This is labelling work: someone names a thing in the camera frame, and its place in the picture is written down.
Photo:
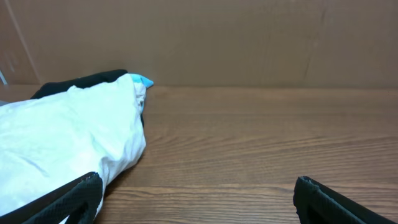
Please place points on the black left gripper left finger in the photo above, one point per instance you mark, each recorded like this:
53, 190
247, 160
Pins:
75, 202

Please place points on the black and blue shirt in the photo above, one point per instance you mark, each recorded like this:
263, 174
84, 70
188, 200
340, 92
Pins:
93, 79

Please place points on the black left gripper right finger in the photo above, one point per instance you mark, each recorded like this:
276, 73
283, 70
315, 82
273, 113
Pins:
317, 204

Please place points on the beige khaki shorts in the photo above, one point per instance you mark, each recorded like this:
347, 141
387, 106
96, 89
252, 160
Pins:
49, 142

